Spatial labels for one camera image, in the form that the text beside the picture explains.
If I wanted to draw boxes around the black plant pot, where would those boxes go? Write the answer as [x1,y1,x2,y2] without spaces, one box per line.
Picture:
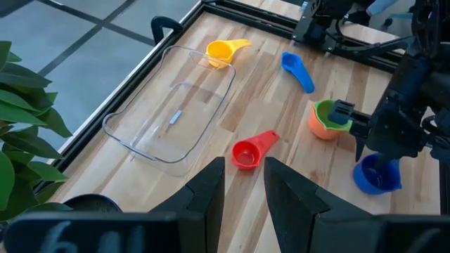
[63,193,122,214]

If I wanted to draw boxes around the red measuring cup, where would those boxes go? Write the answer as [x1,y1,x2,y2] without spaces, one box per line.
[231,129,281,171]

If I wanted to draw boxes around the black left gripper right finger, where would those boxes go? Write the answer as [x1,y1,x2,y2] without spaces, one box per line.
[263,156,377,253]

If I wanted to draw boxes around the green leafy plant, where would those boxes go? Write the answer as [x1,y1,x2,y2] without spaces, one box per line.
[0,40,73,222]

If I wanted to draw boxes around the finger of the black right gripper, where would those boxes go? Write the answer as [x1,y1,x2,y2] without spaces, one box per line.
[374,149,400,170]
[354,131,369,163]

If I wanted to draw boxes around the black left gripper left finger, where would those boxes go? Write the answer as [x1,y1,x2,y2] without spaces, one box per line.
[150,156,226,253]

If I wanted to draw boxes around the small blue measuring cup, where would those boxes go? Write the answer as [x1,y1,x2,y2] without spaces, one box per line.
[281,51,316,94]

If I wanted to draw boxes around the orange measuring cup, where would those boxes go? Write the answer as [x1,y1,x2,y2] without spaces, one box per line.
[308,103,347,141]

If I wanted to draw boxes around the purple measuring cup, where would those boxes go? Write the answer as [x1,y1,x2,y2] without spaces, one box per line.
[352,153,403,196]

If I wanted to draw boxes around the black table clamp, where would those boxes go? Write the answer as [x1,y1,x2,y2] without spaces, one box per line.
[150,15,184,46]

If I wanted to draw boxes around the green measuring cup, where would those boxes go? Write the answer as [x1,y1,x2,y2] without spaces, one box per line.
[312,99,354,133]

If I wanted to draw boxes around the yellow measuring cup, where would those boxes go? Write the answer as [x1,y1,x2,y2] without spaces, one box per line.
[205,38,253,70]

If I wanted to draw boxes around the clear plastic basket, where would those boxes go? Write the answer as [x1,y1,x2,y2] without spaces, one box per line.
[102,45,236,177]

